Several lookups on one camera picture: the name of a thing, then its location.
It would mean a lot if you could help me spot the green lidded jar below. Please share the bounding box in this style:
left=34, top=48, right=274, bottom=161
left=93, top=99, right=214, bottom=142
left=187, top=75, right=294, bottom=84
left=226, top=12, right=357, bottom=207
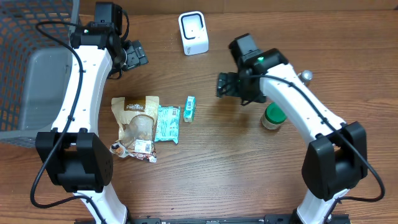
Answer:
left=261, top=102, right=287, bottom=130

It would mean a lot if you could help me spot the brown snack packet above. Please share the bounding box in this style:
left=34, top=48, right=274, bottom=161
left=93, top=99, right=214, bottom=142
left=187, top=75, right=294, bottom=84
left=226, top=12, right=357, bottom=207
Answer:
left=109, top=96, right=159, bottom=163

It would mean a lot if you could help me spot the yellow liquid bottle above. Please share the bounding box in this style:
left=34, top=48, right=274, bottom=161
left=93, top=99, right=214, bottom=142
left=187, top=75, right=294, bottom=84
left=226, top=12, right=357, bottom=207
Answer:
left=298, top=70, right=313, bottom=86

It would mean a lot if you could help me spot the teal Kleenex tissue pack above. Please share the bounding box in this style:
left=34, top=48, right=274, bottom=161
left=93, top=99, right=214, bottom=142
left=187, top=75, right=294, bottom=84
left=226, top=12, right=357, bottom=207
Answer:
left=183, top=96, right=196, bottom=123

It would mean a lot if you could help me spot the teal snack bar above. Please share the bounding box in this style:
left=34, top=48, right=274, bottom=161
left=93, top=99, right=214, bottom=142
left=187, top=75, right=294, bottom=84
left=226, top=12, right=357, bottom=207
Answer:
left=155, top=106, right=180, bottom=144

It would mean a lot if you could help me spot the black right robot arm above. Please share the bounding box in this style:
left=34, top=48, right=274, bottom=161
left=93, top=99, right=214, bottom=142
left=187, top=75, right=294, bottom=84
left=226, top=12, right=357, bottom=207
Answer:
left=216, top=34, right=369, bottom=223

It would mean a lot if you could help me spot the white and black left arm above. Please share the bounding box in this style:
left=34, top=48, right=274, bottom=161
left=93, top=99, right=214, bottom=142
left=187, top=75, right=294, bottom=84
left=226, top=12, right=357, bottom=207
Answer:
left=35, top=2, right=148, bottom=223

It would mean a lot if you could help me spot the white barcode scanner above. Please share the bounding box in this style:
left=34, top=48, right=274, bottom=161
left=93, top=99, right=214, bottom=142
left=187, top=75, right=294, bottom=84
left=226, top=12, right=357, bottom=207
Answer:
left=178, top=11, right=209, bottom=56

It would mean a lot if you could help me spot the dark grey mesh basket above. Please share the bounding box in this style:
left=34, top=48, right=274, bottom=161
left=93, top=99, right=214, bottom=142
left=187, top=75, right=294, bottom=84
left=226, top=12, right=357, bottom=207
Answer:
left=1, top=0, right=80, bottom=147

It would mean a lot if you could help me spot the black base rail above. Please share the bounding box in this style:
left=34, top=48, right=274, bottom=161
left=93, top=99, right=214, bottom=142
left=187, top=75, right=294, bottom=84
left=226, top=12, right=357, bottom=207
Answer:
left=74, top=213, right=352, bottom=224

